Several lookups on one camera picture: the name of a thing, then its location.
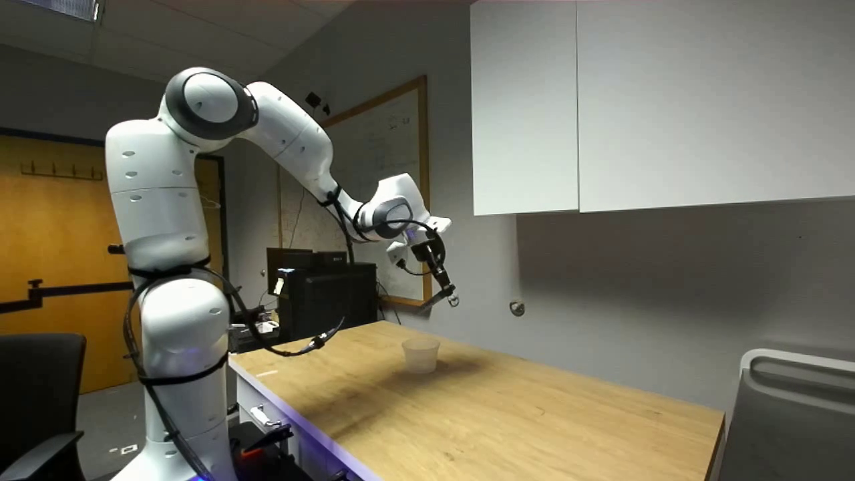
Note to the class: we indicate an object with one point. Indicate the wooden door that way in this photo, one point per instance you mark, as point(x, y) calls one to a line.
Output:
point(57, 229)

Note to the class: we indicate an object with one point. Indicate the translucent plastic cup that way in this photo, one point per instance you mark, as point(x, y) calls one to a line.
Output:
point(421, 357)

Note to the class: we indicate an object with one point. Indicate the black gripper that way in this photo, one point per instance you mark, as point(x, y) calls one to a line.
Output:
point(426, 246)

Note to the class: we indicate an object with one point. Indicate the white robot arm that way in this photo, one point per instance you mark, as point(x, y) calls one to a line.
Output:
point(182, 342)

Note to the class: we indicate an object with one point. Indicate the white wall cabinet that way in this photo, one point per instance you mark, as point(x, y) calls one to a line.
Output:
point(624, 106)

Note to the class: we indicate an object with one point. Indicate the black office chair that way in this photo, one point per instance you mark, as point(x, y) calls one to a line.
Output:
point(37, 406)

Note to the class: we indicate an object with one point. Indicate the framed whiteboard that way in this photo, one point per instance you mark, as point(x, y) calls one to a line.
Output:
point(375, 140)

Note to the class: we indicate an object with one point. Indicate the black computer monitor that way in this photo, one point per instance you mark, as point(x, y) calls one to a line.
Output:
point(319, 290)

